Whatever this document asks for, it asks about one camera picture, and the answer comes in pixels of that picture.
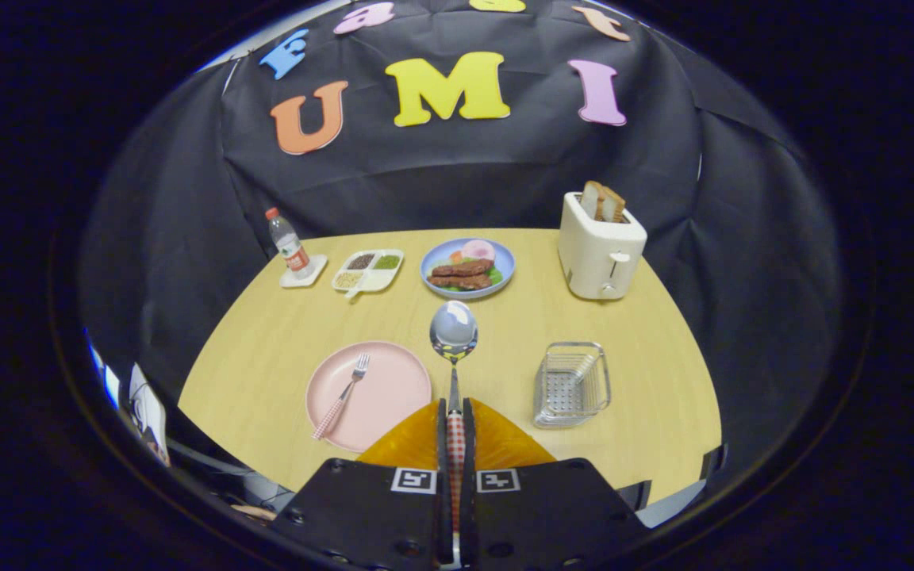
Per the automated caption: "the pink round plate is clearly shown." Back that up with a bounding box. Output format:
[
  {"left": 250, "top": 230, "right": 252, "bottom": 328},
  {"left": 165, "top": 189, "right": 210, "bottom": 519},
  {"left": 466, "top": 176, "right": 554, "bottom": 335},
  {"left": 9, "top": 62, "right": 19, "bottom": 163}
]
[{"left": 305, "top": 341, "right": 432, "bottom": 453}]

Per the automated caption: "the blue food plate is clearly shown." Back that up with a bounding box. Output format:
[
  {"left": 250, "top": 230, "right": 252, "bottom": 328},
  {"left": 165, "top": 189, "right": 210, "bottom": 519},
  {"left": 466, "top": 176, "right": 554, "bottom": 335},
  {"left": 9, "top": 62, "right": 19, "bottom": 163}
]
[{"left": 420, "top": 238, "right": 517, "bottom": 300}]

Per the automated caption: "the green lettuce leaf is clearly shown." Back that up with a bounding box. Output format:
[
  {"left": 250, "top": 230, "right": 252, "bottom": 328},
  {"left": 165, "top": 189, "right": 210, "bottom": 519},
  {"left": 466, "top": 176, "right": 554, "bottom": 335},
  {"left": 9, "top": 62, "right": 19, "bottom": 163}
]
[{"left": 447, "top": 268, "right": 504, "bottom": 291}]

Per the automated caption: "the clear plastic water bottle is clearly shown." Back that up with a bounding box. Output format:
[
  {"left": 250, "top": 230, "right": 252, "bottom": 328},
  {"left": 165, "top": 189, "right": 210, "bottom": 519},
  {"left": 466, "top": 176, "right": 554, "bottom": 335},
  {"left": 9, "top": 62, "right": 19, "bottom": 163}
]
[{"left": 265, "top": 207, "right": 313, "bottom": 278}]

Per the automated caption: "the spoon with checked handle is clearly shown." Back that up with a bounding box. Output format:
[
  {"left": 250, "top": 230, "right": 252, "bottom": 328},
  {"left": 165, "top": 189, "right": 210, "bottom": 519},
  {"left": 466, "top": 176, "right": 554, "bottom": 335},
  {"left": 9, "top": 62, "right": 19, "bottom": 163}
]
[{"left": 429, "top": 300, "right": 479, "bottom": 548}]

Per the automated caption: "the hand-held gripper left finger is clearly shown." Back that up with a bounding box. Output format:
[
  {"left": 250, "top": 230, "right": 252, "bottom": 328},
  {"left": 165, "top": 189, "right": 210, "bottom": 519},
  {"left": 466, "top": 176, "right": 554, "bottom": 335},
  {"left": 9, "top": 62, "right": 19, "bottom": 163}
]
[{"left": 276, "top": 398, "right": 458, "bottom": 571}]

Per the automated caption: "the black angular object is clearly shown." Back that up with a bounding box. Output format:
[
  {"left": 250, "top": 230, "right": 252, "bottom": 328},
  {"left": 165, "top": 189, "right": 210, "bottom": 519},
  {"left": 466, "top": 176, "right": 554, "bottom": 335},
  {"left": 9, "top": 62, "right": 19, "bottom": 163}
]
[{"left": 699, "top": 443, "right": 729, "bottom": 481}]

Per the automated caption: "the white divided condiment dish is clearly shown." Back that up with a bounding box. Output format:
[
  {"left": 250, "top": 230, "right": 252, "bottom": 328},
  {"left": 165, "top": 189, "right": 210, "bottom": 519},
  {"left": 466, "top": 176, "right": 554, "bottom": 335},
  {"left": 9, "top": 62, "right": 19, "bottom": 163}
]
[{"left": 332, "top": 249, "right": 405, "bottom": 301}]

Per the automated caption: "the cream white toaster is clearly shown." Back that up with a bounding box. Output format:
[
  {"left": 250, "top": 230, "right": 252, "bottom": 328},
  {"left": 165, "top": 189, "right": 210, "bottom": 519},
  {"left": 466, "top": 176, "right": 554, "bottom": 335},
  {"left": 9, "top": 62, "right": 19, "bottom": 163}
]
[{"left": 558, "top": 191, "right": 648, "bottom": 301}]

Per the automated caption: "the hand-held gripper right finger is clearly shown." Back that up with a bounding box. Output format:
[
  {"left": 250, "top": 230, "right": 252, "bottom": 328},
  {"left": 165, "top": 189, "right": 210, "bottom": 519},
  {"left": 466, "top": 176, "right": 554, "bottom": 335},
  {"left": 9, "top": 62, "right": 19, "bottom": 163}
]
[{"left": 459, "top": 398, "right": 640, "bottom": 571}]

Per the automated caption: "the metal wire basket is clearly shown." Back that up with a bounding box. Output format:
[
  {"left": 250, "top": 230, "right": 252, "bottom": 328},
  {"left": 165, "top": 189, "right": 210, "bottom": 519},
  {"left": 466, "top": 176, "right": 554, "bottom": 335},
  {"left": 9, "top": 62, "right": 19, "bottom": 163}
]
[{"left": 533, "top": 342, "right": 612, "bottom": 430}]

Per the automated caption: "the fork with checked handle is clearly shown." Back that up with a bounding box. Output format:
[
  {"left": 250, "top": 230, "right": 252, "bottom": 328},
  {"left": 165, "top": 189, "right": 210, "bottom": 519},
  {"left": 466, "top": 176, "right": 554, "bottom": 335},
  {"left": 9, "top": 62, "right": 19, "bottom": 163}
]
[{"left": 312, "top": 353, "right": 371, "bottom": 441}]

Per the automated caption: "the white printed sheet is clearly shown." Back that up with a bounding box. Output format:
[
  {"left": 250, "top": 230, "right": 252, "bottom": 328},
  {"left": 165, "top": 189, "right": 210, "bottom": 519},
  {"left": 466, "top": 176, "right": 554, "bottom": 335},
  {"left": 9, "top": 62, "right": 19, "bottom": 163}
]
[{"left": 130, "top": 363, "right": 171, "bottom": 465}]

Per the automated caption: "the white square coaster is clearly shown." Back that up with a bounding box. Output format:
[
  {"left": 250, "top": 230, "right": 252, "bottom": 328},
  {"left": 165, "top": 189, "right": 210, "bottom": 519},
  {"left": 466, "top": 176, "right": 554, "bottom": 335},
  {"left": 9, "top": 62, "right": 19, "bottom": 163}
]
[{"left": 279, "top": 254, "right": 329, "bottom": 289}]

